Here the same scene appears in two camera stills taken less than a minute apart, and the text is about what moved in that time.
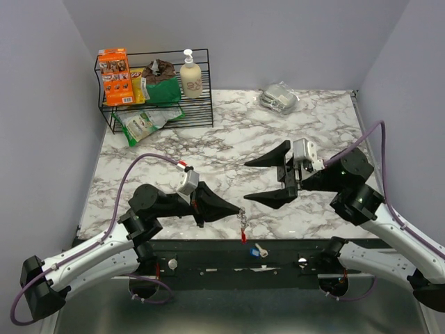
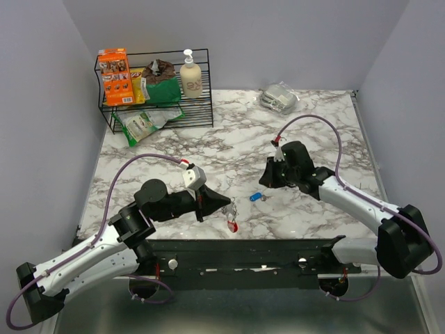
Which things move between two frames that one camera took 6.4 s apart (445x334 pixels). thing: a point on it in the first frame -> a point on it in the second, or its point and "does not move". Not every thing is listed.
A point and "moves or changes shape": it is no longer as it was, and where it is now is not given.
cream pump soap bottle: (191, 77) does not move
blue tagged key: (258, 252) moves or changes shape
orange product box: (117, 76) does not move
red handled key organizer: (244, 225) -> (231, 209)
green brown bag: (163, 85) does not move
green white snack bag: (136, 124) does not move
